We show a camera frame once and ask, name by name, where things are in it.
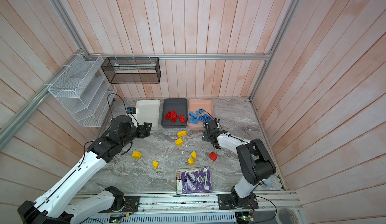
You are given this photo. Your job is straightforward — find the blue lego brick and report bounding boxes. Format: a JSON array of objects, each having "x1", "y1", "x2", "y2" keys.
[
  {"x1": 203, "y1": 114, "x2": 213, "y2": 122},
  {"x1": 189, "y1": 118, "x2": 199, "y2": 124},
  {"x1": 196, "y1": 109, "x2": 205, "y2": 116},
  {"x1": 189, "y1": 111, "x2": 198, "y2": 119}
]

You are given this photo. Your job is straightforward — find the blue lego brick low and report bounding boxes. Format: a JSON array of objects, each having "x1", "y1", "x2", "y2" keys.
[{"x1": 198, "y1": 116, "x2": 206, "y2": 123}]

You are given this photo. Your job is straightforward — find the yellow curved lego brick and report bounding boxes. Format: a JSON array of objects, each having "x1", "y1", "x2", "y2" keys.
[{"x1": 178, "y1": 131, "x2": 187, "y2": 138}]

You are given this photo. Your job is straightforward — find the yellow sloped lego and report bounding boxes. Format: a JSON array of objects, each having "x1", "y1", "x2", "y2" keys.
[
  {"x1": 191, "y1": 151, "x2": 197, "y2": 159},
  {"x1": 188, "y1": 158, "x2": 195, "y2": 165},
  {"x1": 152, "y1": 161, "x2": 159, "y2": 169}
]

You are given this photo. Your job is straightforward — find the red lego brick low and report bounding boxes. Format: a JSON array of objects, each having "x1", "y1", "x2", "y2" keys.
[{"x1": 179, "y1": 115, "x2": 186, "y2": 124}]

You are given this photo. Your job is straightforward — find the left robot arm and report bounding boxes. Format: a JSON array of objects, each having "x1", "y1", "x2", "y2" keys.
[{"x1": 18, "y1": 115, "x2": 152, "y2": 224}]

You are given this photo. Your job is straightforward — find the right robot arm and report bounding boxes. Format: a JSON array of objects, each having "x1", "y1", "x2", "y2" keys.
[{"x1": 203, "y1": 119, "x2": 276, "y2": 210}]

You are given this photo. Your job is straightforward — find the white plastic tray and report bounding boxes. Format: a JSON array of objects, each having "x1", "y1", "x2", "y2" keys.
[{"x1": 135, "y1": 99, "x2": 160, "y2": 131}]

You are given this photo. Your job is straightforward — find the pink plastic tray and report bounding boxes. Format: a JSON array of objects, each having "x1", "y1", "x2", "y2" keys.
[{"x1": 188, "y1": 99, "x2": 214, "y2": 131}]

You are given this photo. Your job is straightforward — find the dark grey plastic tray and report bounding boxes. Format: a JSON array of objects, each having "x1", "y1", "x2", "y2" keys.
[{"x1": 161, "y1": 98, "x2": 188, "y2": 129}]

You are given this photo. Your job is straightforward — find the purple book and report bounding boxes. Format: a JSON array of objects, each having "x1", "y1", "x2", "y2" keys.
[{"x1": 176, "y1": 166, "x2": 213, "y2": 195}]

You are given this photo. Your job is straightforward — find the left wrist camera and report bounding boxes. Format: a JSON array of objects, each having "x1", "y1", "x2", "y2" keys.
[{"x1": 126, "y1": 106, "x2": 137, "y2": 117}]

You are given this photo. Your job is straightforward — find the black wire mesh basket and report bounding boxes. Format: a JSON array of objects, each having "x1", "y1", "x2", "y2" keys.
[{"x1": 101, "y1": 56, "x2": 161, "y2": 84}]

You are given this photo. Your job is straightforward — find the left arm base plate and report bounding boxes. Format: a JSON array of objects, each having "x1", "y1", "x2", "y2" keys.
[{"x1": 116, "y1": 196, "x2": 140, "y2": 213}]

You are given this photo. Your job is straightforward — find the white wire mesh shelf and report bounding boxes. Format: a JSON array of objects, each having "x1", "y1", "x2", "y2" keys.
[{"x1": 49, "y1": 54, "x2": 117, "y2": 127}]

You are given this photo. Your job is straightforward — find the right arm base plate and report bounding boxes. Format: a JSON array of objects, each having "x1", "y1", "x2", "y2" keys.
[{"x1": 217, "y1": 193, "x2": 258, "y2": 210}]

